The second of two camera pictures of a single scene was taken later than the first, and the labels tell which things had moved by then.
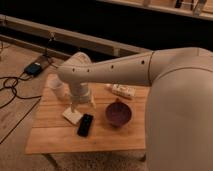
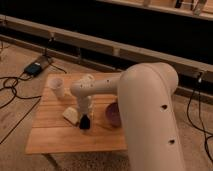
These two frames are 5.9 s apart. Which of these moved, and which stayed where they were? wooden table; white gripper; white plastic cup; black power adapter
Moved: white gripper
Stayed: wooden table; black power adapter; white plastic cup
